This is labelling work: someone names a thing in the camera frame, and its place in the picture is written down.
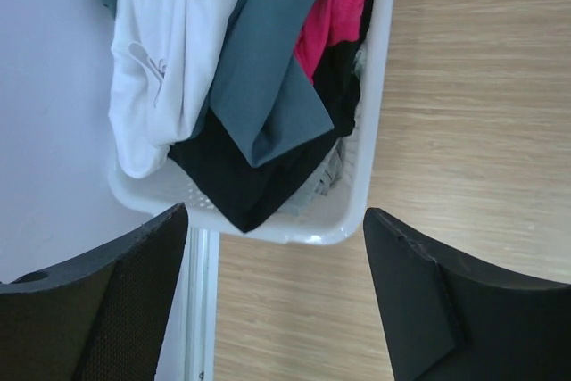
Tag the aluminium frame rail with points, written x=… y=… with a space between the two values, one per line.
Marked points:
x=199 y=303

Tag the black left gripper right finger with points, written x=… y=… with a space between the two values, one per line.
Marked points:
x=447 y=315

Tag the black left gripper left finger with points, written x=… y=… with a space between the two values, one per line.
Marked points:
x=101 y=315

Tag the white t shirt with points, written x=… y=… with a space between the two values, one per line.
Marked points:
x=165 y=55

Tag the light grey garment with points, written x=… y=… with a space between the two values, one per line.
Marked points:
x=337 y=77

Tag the black t shirt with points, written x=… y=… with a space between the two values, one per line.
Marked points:
x=245 y=195

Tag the white plastic laundry basket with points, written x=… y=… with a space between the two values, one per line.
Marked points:
x=330 y=219

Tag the grey-blue t shirt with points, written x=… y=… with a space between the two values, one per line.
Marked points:
x=259 y=93

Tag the pink t shirt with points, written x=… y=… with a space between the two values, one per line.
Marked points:
x=328 y=23

